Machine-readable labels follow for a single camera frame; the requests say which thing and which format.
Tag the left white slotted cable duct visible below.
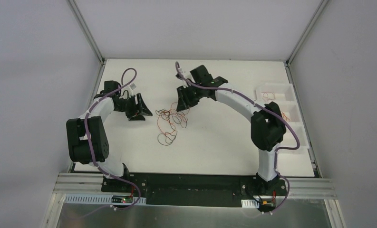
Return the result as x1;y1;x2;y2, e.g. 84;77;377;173
64;194;146;206

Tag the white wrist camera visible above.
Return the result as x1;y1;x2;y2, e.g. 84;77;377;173
121;83;136;99
176;67;192;88

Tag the right aluminium corner post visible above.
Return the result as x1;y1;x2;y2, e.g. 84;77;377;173
286;0;330;67

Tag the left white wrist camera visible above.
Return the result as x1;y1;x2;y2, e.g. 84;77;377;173
121;83;136;99

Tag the aluminium corner post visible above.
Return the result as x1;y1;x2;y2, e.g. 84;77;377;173
66;0;105;65
286;0;330;67

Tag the right white slotted cable duct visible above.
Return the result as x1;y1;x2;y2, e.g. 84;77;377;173
241;199;260;209

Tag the aluminium front frame rail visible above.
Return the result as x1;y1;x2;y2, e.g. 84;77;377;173
53;173;338;200

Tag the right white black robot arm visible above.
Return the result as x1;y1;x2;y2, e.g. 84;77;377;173
175;62;286;195

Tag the left aluminium corner post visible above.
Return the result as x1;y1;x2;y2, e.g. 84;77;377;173
66;0;105;65

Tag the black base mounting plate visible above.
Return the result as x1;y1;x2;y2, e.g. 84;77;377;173
101;172;287;208

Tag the white slotted cable duct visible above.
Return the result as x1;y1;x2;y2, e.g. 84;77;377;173
64;194;146;206
241;199;260;209

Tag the left green controller board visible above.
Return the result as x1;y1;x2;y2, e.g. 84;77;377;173
111;195;134;204

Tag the black thin wire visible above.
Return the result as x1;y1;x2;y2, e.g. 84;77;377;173
156;108;189;147

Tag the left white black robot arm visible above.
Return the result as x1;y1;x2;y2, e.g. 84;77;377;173
66;81;153;192

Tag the white foam compartment tray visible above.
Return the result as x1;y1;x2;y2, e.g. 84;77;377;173
255;83;309;153

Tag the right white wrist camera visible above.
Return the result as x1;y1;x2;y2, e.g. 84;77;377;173
176;67;192;88

